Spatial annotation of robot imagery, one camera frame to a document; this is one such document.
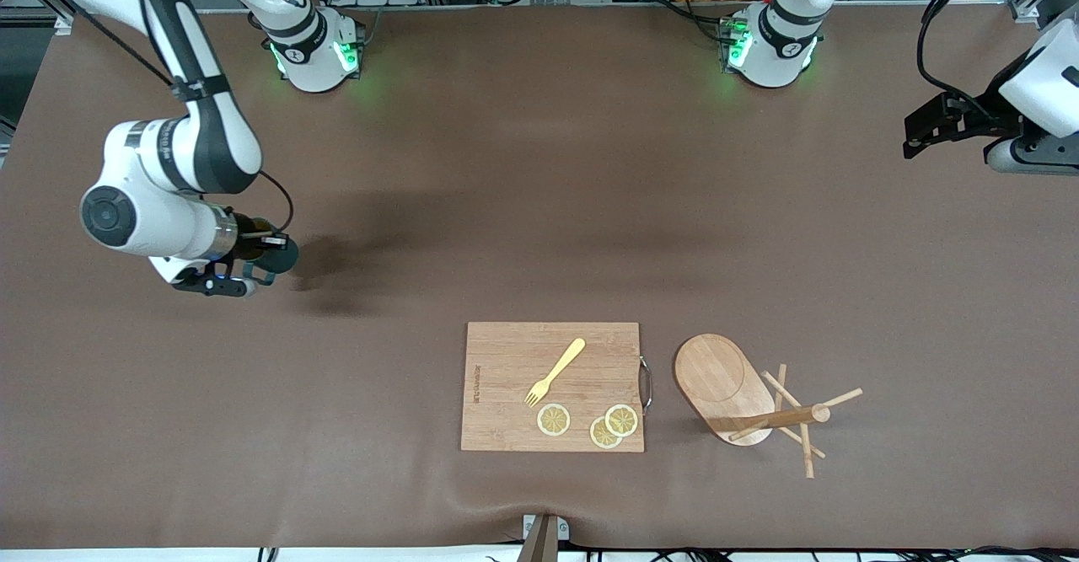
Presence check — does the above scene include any dark green mug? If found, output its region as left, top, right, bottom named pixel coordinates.
left=243, top=237, right=300, bottom=286

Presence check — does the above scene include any wooden mug tree rack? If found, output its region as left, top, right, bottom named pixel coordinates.
left=674, top=334, right=864, bottom=479

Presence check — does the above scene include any brown table mat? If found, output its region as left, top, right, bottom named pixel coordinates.
left=0, top=2, right=1079, bottom=551

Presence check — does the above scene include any bamboo cutting board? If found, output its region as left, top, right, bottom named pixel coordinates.
left=460, top=321, right=654, bottom=453

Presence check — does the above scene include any yellow plastic fork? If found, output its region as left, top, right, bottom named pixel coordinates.
left=524, top=338, right=587, bottom=409

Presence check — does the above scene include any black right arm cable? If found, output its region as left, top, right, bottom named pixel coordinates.
left=256, top=169, right=295, bottom=235

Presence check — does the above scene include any metal clamp bracket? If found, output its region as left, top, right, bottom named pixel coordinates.
left=516, top=513, right=571, bottom=562

